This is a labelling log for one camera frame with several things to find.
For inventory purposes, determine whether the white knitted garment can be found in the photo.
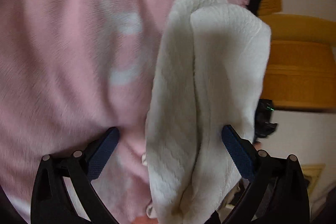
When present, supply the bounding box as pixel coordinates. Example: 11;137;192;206
146;0;271;223

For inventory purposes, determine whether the wooden wardrobe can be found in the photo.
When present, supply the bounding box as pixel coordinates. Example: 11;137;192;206
261;14;335;111

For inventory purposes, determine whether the pink patterned bed quilt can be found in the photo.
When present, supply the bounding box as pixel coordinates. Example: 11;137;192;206
1;0;249;223

